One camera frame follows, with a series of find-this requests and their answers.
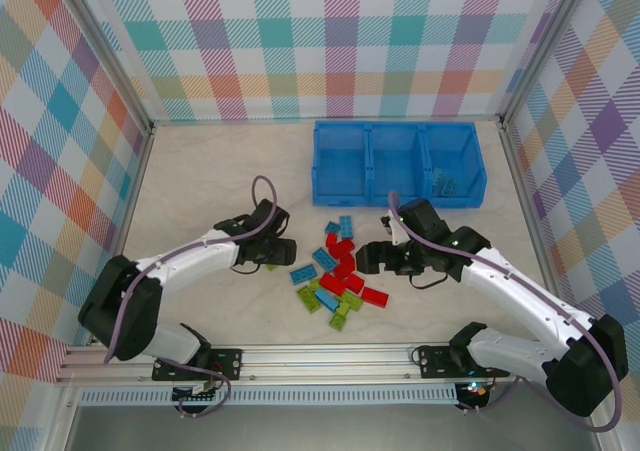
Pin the red lego brick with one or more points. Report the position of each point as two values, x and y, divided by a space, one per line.
331 241
331 283
345 246
346 261
354 283
375 296
343 271

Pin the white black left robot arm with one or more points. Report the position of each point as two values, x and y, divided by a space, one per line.
190 258

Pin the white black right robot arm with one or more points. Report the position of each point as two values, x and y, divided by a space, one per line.
520 286

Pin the small green lego brick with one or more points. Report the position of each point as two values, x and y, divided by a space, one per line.
338 320
315 285

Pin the small blue lego brick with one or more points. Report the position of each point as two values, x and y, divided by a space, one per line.
331 227

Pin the blue plastic bin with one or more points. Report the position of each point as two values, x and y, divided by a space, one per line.
340 166
395 163
457 146

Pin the small electronics board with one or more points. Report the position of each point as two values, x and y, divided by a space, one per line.
192 390
475 391

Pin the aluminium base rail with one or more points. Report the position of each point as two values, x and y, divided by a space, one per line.
310 363

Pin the aluminium frame back rail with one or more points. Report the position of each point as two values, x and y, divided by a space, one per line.
225 121

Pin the aluminium frame side rail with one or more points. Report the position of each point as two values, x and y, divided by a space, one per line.
530 191

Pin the aluminium frame post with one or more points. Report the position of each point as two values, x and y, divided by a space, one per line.
107 51
542 46

